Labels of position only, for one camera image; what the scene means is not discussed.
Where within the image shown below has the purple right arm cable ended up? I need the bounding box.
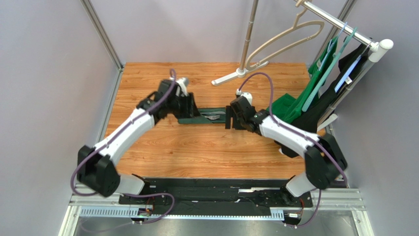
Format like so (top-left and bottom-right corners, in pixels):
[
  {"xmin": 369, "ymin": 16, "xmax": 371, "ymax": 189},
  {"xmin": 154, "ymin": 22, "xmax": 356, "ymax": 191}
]
[{"xmin": 237, "ymin": 72, "xmax": 348, "ymax": 229}]

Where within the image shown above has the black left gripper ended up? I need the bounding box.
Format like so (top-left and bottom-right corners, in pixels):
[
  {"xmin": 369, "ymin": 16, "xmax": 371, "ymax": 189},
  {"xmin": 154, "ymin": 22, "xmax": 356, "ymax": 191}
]
[{"xmin": 167, "ymin": 92, "xmax": 202, "ymax": 119}]

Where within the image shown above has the metal rack upright pole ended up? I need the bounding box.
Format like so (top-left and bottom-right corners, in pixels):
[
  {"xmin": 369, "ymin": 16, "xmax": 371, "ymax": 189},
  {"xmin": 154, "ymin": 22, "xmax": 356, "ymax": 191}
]
[{"xmin": 239, "ymin": 0, "xmax": 259, "ymax": 70}]

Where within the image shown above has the teal clothes hanger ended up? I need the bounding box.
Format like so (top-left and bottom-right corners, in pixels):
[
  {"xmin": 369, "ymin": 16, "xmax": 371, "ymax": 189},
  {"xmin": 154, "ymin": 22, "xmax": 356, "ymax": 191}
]
[{"xmin": 301, "ymin": 27, "xmax": 358, "ymax": 112}]

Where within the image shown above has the blue clothes hanger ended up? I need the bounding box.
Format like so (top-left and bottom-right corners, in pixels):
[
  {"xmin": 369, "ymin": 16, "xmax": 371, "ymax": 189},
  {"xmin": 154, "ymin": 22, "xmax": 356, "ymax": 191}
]
[{"xmin": 318, "ymin": 22, "xmax": 348, "ymax": 71}]

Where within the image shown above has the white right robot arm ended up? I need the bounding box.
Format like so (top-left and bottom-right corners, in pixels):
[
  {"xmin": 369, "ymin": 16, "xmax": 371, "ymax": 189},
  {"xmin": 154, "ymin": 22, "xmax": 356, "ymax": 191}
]
[{"xmin": 230, "ymin": 90, "xmax": 348, "ymax": 200}]

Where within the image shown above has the silver fork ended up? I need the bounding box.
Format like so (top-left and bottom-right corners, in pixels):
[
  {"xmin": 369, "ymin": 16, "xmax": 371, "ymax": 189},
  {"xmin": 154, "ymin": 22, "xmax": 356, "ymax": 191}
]
[{"xmin": 204, "ymin": 114, "xmax": 221, "ymax": 120}]

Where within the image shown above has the bright green t-shirt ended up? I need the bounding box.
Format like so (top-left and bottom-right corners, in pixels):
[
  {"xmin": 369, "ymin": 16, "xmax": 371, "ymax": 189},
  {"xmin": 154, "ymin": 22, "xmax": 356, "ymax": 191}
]
[{"xmin": 272, "ymin": 43, "xmax": 337, "ymax": 123}]

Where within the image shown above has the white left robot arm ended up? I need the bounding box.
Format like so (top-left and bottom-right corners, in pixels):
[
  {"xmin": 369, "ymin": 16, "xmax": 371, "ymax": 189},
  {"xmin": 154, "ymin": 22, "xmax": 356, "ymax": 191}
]
[{"xmin": 71, "ymin": 76, "xmax": 199, "ymax": 197}]

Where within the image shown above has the metal clothes rack rail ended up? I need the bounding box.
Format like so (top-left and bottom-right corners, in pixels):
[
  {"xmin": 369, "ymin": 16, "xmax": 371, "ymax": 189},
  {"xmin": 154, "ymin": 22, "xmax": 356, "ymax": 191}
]
[{"xmin": 295, "ymin": 0, "xmax": 394, "ymax": 63}]

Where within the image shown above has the beige clothes hanger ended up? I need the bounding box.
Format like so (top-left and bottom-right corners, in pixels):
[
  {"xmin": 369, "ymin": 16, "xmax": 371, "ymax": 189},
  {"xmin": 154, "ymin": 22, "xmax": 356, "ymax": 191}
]
[{"xmin": 244, "ymin": 0, "xmax": 326, "ymax": 72}]

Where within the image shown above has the dark green cloth napkin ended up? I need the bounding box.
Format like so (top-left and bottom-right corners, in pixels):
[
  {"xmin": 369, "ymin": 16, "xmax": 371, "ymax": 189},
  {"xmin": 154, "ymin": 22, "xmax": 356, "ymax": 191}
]
[{"xmin": 178, "ymin": 108, "xmax": 226, "ymax": 124}]

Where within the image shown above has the black garment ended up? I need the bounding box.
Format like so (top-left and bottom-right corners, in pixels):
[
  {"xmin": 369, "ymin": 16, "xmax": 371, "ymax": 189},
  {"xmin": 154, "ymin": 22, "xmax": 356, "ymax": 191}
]
[{"xmin": 278, "ymin": 44, "xmax": 372, "ymax": 159}]

